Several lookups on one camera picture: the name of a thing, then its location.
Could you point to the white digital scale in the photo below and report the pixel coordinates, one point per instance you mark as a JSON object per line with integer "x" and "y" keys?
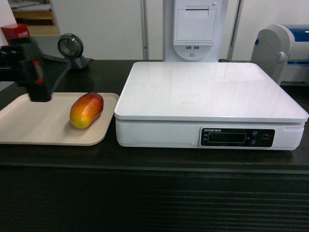
{"x": 206, "y": 105}

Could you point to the red fire extinguisher box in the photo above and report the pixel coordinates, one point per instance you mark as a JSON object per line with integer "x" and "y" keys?
{"x": 15, "y": 31}

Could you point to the grey blue label printer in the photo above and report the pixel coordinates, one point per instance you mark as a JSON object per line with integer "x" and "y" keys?
{"x": 282, "y": 51}

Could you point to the beige plastic tray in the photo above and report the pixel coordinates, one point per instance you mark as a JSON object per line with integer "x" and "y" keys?
{"x": 47, "y": 123}

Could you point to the red yellow mango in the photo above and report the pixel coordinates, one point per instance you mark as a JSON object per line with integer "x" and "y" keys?
{"x": 86, "y": 110}

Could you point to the wooden shelf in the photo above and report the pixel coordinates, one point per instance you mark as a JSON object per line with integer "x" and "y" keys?
{"x": 37, "y": 14}

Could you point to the black slatted checkout counter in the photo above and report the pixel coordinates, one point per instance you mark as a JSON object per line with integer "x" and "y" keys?
{"x": 110, "y": 188}

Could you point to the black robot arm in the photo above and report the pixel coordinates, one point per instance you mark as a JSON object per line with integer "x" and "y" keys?
{"x": 10, "y": 68}

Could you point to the grey round barcode scanner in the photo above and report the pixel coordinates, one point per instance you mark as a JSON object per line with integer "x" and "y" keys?
{"x": 71, "y": 48}

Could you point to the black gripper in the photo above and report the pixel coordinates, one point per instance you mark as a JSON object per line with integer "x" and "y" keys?
{"x": 42, "y": 73}

